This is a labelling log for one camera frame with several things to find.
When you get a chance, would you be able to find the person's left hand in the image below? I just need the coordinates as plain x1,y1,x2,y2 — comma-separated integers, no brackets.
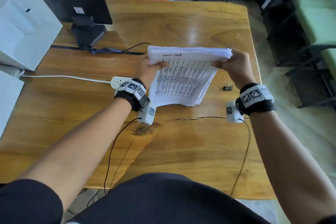
134,54,169,90

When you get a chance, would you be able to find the person's right hand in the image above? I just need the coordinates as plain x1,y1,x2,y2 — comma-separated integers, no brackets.
211,48,257,90

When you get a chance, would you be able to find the pile of printed papers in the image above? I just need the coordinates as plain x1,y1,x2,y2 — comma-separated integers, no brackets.
147,45,233,107

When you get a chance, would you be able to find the person's right forearm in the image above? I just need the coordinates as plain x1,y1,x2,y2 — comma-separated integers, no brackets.
248,111,336,224

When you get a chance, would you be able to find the person's left forearm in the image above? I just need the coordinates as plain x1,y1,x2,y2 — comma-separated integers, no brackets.
18,98,132,214

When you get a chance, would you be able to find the person's black shirt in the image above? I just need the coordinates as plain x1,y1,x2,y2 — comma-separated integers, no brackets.
0,173,336,224

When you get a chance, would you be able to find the left wristband with markers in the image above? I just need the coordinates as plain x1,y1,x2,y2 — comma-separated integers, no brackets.
114,78,151,112

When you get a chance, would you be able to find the white power strip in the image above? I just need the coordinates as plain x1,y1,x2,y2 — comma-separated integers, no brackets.
110,76,133,90

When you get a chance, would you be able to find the row of green cushioned stools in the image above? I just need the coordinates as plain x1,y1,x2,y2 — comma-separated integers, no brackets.
174,0,336,111

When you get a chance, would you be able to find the black monitor with stand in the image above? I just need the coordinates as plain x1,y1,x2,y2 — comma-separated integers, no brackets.
33,0,113,48

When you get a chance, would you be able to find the large white box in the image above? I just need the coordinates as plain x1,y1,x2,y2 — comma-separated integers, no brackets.
0,0,63,71

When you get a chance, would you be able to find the white extension socket block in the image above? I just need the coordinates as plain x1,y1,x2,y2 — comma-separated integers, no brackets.
0,64,26,79

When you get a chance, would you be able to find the black monitor cable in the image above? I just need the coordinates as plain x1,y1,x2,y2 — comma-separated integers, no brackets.
83,42,152,55

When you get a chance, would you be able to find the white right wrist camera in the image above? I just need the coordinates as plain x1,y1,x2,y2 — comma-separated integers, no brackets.
225,100,245,124

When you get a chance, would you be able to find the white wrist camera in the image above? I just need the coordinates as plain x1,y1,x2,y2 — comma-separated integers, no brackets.
137,101,157,126
225,100,245,124

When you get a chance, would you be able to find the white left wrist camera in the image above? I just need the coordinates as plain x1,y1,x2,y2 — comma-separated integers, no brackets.
137,101,157,126

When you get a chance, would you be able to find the white power strip cable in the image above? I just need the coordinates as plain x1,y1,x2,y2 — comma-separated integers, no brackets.
20,75,112,84

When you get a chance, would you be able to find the black right camera cable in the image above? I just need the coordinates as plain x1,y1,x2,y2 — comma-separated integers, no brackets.
230,119,252,197

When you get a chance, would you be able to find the black camera cable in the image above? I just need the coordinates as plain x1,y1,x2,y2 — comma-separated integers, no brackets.
86,117,142,209
230,119,252,197

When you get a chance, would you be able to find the black left camera cable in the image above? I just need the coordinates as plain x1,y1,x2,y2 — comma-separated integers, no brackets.
86,117,142,209

